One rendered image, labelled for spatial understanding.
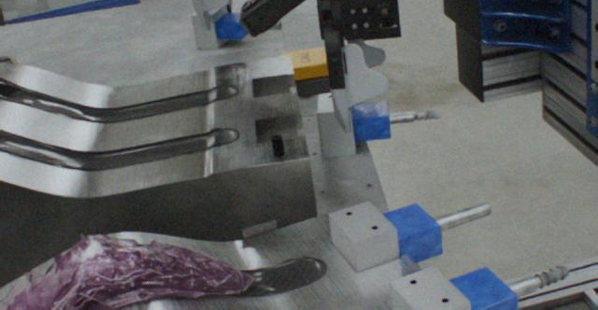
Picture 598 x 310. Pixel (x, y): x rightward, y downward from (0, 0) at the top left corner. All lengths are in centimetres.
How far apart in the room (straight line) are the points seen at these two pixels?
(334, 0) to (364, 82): 9
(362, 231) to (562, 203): 176
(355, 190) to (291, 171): 13
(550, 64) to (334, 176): 42
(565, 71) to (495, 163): 143
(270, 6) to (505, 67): 44
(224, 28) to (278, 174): 57
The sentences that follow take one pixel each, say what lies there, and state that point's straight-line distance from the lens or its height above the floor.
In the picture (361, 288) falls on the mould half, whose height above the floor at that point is 85.
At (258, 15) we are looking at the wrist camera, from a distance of 91.
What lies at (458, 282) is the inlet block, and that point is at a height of 87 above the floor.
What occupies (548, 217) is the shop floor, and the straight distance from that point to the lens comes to 236.
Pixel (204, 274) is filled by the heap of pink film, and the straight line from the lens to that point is 65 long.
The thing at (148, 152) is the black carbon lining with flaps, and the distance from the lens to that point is 86.
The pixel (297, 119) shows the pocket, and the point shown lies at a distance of 86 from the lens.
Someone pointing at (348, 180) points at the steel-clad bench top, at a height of 80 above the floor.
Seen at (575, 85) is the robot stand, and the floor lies 77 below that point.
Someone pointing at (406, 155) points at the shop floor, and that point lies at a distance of 269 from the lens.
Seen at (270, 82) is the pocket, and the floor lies 88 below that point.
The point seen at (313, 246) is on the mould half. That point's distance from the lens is 72.
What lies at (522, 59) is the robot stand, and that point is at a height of 78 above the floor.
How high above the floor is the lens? 124
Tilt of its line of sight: 26 degrees down
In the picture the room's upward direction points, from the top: 8 degrees counter-clockwise
